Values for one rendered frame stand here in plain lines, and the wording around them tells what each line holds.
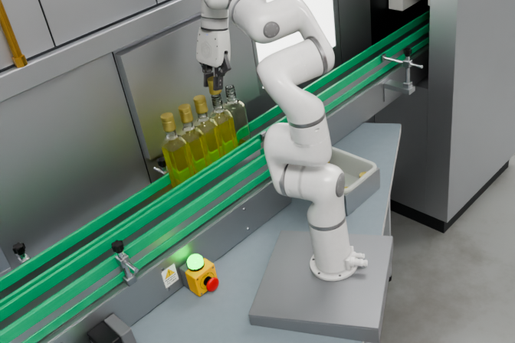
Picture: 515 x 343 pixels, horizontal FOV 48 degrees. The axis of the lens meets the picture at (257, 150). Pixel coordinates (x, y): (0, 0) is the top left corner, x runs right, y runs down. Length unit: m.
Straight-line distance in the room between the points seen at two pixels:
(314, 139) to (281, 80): 0.16
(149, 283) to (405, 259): 1.45
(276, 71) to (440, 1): 1.15
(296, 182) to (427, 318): 1.26
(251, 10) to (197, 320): 0.79
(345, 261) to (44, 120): 0.85
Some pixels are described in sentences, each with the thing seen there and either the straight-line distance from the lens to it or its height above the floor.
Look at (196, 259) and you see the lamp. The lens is 1.57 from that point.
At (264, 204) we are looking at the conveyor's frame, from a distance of 1.75.
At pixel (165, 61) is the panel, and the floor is 1.25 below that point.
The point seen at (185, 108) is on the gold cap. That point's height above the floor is 1.16.
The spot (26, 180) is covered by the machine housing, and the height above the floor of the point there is 1.11.
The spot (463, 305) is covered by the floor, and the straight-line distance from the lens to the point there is 2.57.
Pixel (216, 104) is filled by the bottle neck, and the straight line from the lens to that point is 1.69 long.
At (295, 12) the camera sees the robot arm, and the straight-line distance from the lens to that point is 1.30.
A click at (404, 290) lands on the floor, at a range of 2.60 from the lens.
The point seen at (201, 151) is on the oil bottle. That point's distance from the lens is 1.68.
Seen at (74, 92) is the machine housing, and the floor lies 1.27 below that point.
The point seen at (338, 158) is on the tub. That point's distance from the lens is 1.92.
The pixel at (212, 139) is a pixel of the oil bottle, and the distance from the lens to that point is 1.69.
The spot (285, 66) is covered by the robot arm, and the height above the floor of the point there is 1.38.
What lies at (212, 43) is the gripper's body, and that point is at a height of 1.31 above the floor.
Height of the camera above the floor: 1.90
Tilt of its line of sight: 33 degrees down
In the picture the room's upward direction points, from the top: 10 degrees counter-clockwise
